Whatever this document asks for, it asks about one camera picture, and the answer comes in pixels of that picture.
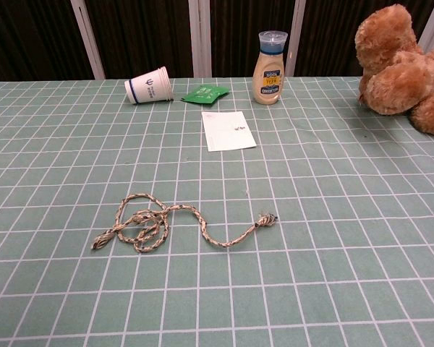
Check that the white paper card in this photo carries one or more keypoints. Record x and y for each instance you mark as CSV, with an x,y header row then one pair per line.
x,y
228,133

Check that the small beige drink bottle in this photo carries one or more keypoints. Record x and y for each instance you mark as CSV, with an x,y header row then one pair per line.
x,y
267,72

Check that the black curtain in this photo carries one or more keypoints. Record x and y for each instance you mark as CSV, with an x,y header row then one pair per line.
x,y
32,36

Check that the white paper cup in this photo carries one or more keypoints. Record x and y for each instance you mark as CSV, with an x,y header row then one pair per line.
x,y
148,86

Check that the green checked tablecloth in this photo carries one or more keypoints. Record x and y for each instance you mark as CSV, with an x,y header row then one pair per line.
x,y
311,253

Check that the green snack packet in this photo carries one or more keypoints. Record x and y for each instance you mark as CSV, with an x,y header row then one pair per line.
x,y
202,94

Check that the brown teddy bear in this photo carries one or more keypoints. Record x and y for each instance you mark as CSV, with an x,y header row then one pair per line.
x,y
398,79

